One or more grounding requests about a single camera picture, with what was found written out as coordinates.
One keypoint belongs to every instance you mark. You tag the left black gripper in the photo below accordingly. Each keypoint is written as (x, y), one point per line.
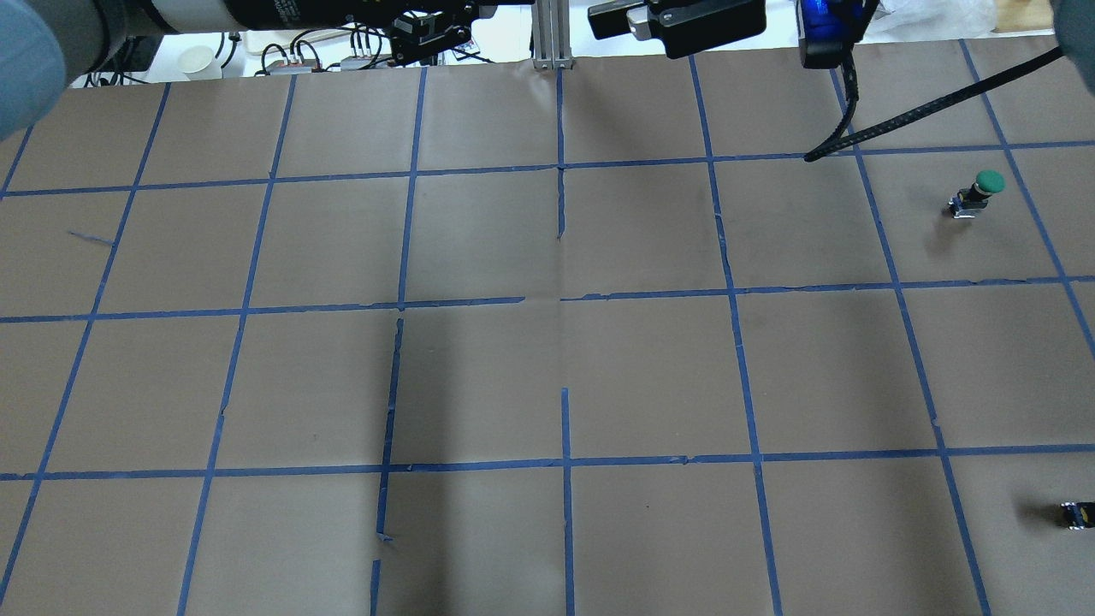
(295, 12)

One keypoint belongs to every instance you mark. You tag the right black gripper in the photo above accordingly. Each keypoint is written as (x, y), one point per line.
(714, 26)

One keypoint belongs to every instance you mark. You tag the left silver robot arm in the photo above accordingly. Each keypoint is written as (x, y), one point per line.
(48, 44)

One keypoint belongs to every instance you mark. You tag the green push button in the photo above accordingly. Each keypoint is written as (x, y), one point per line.
(969, 202)

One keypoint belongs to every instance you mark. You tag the white paper cup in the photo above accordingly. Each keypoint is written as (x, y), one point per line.
(199, 63)

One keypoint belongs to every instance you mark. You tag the aluminium frame post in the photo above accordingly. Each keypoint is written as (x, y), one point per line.
(551, 35)

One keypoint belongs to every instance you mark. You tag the black switch block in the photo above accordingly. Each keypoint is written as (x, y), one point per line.
(1077, 515)

